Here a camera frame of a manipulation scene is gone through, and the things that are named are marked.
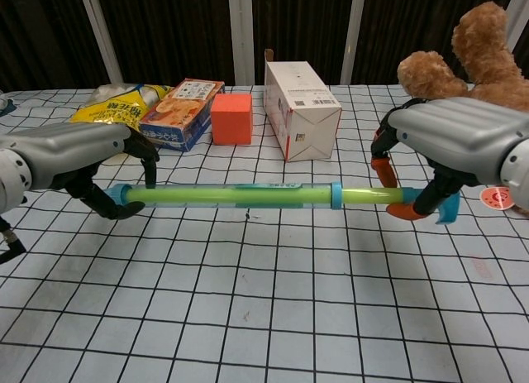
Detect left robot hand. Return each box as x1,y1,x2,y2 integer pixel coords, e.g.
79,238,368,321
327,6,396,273
7,122,160,221

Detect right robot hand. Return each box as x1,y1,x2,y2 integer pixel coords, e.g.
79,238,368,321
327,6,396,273
370,96,529,221

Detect blue green water pump toy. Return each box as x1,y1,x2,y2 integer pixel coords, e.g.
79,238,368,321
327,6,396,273
105,180,461,226

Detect brown teddy bear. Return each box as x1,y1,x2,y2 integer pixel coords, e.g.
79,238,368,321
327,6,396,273
397,1,529,217

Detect yellow snack bag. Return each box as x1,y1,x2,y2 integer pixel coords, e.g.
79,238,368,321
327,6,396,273
69,83,177,131

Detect blue orange biscuit box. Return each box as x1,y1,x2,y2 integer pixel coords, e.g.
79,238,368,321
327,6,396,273
138,78,226,153

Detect white carton box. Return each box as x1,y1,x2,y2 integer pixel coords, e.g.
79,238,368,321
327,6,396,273
264,60,343,164

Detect orange cube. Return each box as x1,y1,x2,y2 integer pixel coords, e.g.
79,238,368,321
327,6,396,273
210,93,254,146

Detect checkered white tablecloth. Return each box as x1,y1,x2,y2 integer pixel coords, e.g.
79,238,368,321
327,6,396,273
0,84,529,383

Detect dark folding screen white frame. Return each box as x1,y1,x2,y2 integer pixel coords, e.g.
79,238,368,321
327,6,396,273
0,0,529,94

